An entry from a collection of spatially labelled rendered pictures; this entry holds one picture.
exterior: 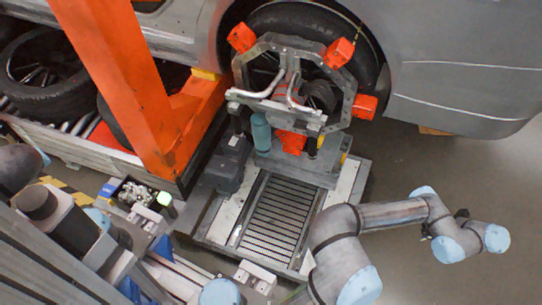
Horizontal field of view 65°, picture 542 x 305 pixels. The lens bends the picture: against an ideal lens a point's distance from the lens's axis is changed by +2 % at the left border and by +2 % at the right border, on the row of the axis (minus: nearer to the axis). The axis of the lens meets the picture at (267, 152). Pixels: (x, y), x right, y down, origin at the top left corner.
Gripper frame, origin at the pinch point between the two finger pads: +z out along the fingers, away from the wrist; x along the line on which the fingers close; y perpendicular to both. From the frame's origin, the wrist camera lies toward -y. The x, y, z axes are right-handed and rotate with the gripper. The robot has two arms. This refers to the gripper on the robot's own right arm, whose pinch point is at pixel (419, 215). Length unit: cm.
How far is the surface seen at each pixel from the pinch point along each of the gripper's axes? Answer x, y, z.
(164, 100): -63, 69, 51
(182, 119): -54, 61, 73
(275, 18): -82, 21, 33
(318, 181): -2, -6, 94
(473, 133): -18.2, -44.1, 14.8
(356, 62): -58, -4, 23
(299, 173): -9, 2, 98
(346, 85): -51, 2, 24
